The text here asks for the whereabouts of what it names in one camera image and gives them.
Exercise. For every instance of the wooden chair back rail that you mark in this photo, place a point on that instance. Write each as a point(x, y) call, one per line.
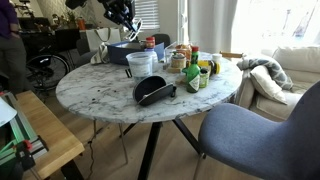
point(231, 54)

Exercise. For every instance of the person in purple top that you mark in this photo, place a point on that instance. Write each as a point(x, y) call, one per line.
point(11, 56)

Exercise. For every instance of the white window blind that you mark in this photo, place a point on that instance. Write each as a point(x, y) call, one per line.
point(148, 15)

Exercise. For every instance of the black metal table base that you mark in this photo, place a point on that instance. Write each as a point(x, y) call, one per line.
point(150, 150)

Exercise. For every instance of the light grey curtain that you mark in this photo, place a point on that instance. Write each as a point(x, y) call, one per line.
point(210, 23)

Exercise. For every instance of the potted green plant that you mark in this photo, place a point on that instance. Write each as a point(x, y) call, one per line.
point(68, 18)

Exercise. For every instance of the wooden bench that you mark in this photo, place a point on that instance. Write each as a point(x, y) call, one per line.
point(50, 130)

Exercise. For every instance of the white tote bag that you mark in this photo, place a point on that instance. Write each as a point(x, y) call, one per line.
point(113, 35)

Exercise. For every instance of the clear plastic bin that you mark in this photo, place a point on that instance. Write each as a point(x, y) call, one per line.
point(169, 50)

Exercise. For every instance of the red lid peanut butter jar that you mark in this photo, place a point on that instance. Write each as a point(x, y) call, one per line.
point(150, 42)

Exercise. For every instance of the orange jar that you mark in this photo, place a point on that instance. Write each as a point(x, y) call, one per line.
point(81, 23)

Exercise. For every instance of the black desk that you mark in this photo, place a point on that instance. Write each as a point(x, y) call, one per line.
point(66, 38)

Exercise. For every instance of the white frame glasses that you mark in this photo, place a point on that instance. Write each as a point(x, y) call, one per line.
point(133, 34)

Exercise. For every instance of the red cap sauce bottle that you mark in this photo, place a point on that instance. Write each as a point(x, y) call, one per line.
point(195, 51)

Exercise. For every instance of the navy blue cardboard box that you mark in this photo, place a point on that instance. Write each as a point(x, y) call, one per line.
point(118, 51)

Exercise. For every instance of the green lime juice bottle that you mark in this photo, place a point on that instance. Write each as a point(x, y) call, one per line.
point(193, 78)

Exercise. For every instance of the orange food package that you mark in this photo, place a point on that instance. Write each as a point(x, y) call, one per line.
point(184, 50)

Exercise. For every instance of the small green jar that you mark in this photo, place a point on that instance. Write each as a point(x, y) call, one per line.
point(203, 78)

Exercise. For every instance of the grey patterned blanket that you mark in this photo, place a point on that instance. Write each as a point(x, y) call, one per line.
point(277, 71)

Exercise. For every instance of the white paper sheet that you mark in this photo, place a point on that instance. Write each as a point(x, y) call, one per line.
point(5, 113)

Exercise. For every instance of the striped cloth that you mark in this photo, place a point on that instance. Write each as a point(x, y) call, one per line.
point(100, 55)

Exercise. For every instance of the transparent plastic bucket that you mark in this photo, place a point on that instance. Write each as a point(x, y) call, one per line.
point(140, 66)

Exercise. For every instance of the bicycle wheel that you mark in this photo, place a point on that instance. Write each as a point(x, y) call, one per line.
point(49, 55)

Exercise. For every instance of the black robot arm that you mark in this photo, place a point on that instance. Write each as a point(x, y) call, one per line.
point(80, 2)

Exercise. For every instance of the cream cushion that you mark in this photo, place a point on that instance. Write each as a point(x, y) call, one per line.
point(266, 83)

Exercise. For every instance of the glass jar wooden lid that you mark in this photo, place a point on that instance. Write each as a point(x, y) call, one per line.
point(178, 61)

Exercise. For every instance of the beige sofa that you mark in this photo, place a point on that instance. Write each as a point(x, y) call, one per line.
point(300, 60)

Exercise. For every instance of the dark chair back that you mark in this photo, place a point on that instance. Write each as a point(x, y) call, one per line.
point(161, 39)

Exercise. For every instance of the blue fabric chair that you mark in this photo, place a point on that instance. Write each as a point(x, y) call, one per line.
point(250, 140)

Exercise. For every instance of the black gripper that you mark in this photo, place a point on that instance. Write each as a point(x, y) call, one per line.
point(120, 9)

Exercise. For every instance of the green grey clamp tool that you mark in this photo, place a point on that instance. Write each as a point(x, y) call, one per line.
point(20, 136)

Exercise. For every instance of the black oval glasses case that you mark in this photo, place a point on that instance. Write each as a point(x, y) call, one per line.
point(148, 86)

